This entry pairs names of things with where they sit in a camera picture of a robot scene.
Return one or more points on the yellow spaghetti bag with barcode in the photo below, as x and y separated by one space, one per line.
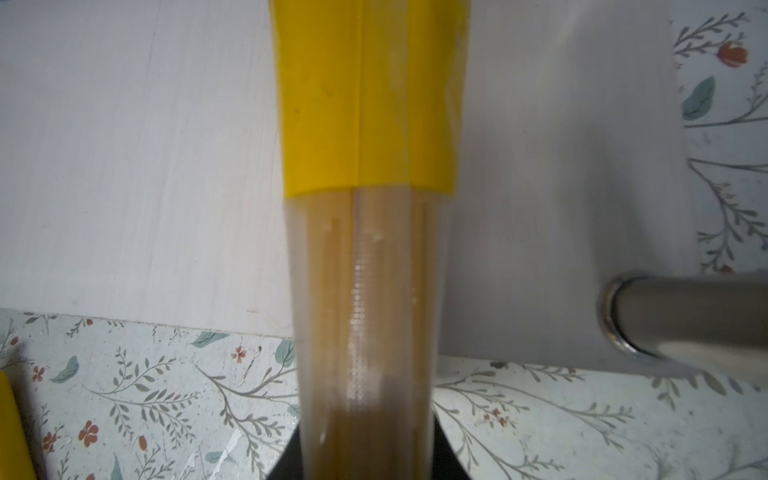
370 98

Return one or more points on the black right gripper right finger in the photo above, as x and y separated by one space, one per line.
445 463

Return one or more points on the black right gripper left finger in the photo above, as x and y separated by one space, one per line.
289 466

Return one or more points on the white two-tier shelf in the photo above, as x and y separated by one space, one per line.
142 178

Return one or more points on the yellow Pastatime bag front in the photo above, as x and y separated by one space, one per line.
15 462

